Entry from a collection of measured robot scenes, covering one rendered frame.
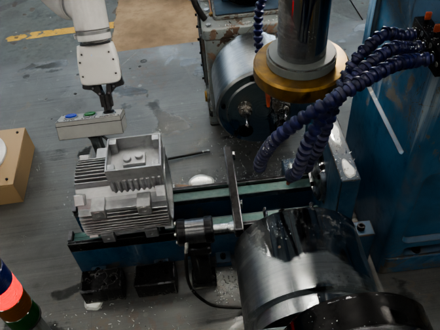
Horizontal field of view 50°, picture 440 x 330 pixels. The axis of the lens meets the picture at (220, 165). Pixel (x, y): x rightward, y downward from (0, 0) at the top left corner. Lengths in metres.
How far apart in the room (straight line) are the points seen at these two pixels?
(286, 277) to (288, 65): 0.37
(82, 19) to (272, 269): 0.73
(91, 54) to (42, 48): 2.56
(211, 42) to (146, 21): 2.13
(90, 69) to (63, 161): 0.44
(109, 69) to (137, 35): 2.15
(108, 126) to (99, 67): 0.15
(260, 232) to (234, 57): 0.55
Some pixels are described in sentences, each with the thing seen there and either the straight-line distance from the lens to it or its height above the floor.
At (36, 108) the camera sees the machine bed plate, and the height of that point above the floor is 0.80.
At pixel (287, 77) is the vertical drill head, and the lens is 0.88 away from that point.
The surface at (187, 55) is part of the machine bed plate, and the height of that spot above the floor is 0.80.
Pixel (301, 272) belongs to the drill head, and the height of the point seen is 1.16.
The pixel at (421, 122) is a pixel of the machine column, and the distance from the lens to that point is 0.89.
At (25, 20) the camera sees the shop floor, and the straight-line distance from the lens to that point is 4.21.
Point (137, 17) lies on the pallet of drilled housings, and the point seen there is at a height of 0.15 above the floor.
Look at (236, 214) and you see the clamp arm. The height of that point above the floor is 1.03.
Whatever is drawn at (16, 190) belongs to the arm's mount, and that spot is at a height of 0.85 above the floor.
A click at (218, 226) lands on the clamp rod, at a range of 1.03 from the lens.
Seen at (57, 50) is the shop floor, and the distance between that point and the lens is 3.71.
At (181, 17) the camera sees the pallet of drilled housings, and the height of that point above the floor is 0.15.
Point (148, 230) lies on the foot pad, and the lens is 1.10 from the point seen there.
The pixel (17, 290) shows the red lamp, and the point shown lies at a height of 1.14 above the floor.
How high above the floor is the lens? 1.87
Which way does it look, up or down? 47 degrees down
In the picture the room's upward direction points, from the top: 6 degrees counter-clockwise
